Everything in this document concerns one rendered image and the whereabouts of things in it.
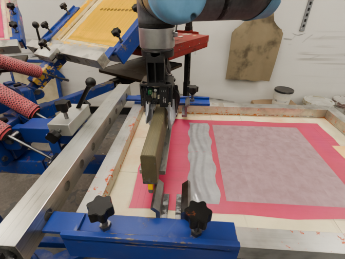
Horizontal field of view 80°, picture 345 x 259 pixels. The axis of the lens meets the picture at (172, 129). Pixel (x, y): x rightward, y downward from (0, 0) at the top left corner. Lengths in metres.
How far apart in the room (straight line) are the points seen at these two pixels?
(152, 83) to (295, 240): 0.39
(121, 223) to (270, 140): 0.53
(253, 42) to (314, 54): 0.72
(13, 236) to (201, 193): 0.35
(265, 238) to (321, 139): 0.48
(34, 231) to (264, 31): 2.47
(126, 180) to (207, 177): 0.21
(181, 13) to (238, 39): 2.20
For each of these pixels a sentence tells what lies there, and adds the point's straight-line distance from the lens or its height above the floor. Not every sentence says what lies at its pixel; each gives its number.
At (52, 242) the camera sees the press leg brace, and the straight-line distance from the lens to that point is 1.42.
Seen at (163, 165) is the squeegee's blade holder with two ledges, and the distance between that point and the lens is 0.45.
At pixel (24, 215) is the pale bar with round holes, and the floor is 1.04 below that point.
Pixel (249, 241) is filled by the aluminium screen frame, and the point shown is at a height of 0.99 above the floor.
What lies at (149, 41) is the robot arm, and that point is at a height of 1.27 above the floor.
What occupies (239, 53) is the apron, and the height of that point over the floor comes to 0.85.
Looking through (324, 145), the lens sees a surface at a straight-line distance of 0.81.
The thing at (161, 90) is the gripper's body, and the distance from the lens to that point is 0.45.
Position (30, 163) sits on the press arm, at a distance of 0.79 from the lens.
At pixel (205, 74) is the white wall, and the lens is 2.61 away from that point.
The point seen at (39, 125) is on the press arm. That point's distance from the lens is 0.70.
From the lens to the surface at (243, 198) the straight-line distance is 0.53.
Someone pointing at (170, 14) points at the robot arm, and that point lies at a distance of 0.32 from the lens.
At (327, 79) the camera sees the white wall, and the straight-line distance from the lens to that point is 3.09.
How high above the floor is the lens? 1.34
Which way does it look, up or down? 32 degrees down
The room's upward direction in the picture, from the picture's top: straight up
